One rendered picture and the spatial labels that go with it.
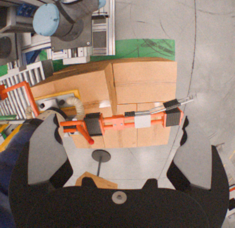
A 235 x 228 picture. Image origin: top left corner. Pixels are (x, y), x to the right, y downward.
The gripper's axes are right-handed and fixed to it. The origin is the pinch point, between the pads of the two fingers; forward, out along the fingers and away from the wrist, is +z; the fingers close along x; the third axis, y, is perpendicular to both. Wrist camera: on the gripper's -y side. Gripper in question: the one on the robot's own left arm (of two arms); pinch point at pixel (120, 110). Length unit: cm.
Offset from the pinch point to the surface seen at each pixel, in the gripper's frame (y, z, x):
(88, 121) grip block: 22.7, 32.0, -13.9
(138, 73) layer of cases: 14, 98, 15
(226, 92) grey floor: 40, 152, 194
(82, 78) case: 10, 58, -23
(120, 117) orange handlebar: 21.1, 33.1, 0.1
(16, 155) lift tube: 19.3, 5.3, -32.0
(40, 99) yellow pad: 18, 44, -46
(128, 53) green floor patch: -1, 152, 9
